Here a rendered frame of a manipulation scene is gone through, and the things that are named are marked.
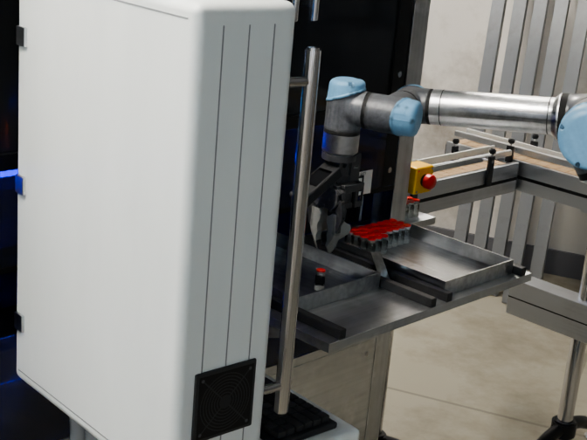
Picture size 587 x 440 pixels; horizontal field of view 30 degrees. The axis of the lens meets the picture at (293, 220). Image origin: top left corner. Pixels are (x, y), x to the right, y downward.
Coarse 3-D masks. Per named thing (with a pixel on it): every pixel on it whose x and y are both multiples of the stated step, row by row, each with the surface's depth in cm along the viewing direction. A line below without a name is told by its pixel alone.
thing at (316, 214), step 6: (312, 210) 230; (318, 210) 229; (324, 210) 231; (312, 216) 230; (318, 216) 229; (324, 216) 230; (312, 222) 230; (318, 222) 229; (324, 222) 232; (312, 228) 231; (318, 228) 230; (324, 228) 233; (312, 234) 231; (318, 234) 231; (318, 240) 231; (318, 246) 232
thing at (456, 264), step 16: (416, 240) 271; (432, 240) 269; (448, 240) 265; (368, 256) 250; (384, 256) 258; (400, 256) 259; (416, 256) 260; (432, 256) 261; (448, 256) 262; (464, 256) 263; (480, 256) 259; (496, 256) 256; (416, 272) 241; (432, 272) 250; (448, 272) 251; (464, 272) 252; (480, 272) 244; (496, 272) 249; (448, 288) 237; (464, 288) 241
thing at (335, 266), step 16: (304, 256) 252; (320, 256) 249; (336, 256) 245; (304, 272) 243; (336, 272) 244; (352, 272) 243; (368, 272) 239; (304, 288) 234; (336, 288) 228; (352, 288) 231; (368, 288) 235; (304, 304) 221; (320, 304) 225
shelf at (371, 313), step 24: (312, 240) 265; (480, 288) 243; (504, 288) 249; (312, 312) 222; (336, 312) 223; (360, 312) 224; (384, 312) 225; (408, 312) 226; (432, 312) 230; (312, 336) 210; (360, 336) 214
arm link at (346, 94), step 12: (336, 84) 218; (348, 84) 217; (360, 84) 218; (336, 96) 218; (348, 96) 218; (360, 96) 218; (336, 108) 219; (348, 108) 218; (360, 108) 217; (324, 120) 223; (336, 120) 220; (348, 120) 219; (336, 132) 220; (348, 132) 220
